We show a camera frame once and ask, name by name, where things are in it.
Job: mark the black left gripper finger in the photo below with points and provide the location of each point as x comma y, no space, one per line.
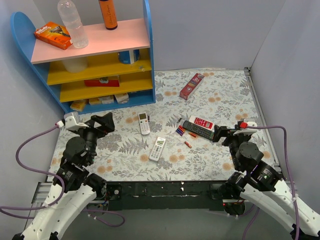
99,122
110,122

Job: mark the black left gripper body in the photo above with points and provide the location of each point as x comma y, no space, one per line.
93,128

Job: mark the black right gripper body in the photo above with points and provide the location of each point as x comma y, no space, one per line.
227,135

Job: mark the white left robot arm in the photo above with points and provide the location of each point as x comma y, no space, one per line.
73,187

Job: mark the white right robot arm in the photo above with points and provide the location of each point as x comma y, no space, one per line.
259,183

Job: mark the black remote control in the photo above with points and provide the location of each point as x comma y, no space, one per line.
198,130

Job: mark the orange red battery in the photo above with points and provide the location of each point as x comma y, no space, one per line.
192,134

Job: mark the red box on shelf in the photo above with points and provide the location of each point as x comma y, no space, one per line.
107,81

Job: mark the floral table mat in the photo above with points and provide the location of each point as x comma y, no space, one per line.
223,98

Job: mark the blue shelf unit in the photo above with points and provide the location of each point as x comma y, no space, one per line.
119,61

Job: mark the red toothpaste box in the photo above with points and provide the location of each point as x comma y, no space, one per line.
191,86

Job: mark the white cup on shelf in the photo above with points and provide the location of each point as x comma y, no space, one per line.
75,65

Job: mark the blue white can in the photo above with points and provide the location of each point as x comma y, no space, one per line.
129,57

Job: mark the orange razor box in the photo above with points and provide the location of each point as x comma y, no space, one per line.
55,35

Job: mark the orange cologne bottle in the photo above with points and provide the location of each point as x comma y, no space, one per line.
108,11

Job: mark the clear plastic bottle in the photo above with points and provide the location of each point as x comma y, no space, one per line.
72,21

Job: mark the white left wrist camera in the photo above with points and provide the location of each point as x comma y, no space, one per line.
71,122

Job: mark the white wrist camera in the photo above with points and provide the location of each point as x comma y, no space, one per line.
246,128
71,122

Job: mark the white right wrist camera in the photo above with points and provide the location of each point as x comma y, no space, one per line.
246,128

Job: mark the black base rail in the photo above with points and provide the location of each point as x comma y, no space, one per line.
161,195

